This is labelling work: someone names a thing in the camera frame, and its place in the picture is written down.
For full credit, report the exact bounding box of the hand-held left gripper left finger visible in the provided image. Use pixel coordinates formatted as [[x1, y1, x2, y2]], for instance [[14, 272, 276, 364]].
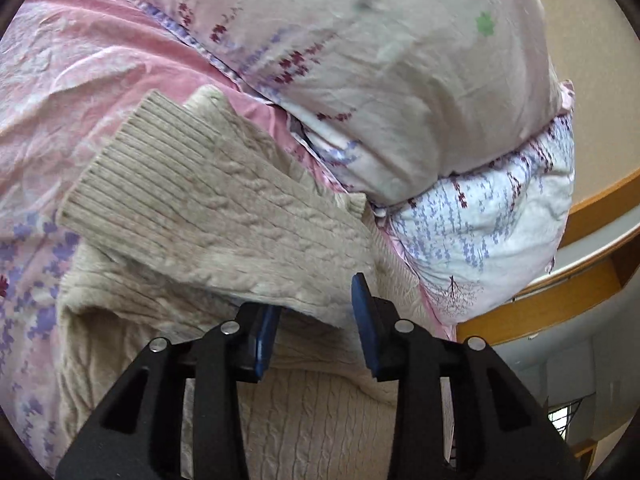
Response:
[[55, 302, 282, 480]]

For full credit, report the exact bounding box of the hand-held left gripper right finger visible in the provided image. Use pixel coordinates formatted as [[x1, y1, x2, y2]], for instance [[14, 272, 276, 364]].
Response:
[[351, 272, 583, 480]]

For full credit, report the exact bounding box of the beige cable-knit sweater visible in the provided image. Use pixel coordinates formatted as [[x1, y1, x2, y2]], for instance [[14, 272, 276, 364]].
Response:
[[56, 85, 458, 480]]

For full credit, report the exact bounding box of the white tree print pillow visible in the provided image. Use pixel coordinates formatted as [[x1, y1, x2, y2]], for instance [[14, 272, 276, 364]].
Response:
[[385, 110, 576, 326]]

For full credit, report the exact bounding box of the wooden framed glass door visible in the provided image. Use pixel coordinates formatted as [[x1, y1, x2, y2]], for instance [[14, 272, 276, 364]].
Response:
[[457, 167, 640, 346]]

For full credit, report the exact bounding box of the black window grille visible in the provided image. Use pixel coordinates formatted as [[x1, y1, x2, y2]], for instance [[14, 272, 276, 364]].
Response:
[[547, 397, 586, 441]]

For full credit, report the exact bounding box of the pink floral pillow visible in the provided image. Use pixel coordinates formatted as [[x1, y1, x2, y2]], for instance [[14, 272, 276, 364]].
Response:
[[82, 0, 576, 206]]

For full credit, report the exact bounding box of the pink floral bed sheet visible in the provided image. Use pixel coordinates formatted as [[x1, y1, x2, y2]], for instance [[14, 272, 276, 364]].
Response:
[[0, 0, 456, 476]]

